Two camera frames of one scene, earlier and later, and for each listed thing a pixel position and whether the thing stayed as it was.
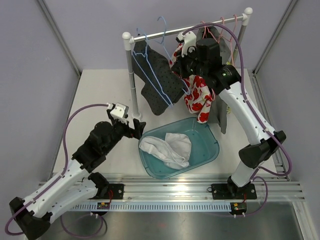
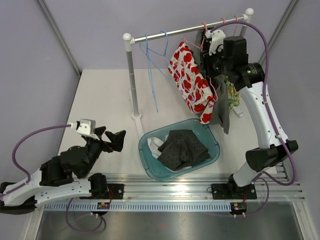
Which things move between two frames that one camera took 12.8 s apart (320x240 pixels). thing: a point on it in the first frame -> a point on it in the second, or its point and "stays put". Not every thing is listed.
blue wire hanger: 156,76 -> 164,55
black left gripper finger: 136,123 -> 99,131
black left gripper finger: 138,128 -> 117,139
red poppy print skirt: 199,97 stays put
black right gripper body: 180,66 -> 206,59
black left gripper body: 130,128 -> 100,141
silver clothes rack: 127,38 stays put
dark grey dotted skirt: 163,85 -> 182,149
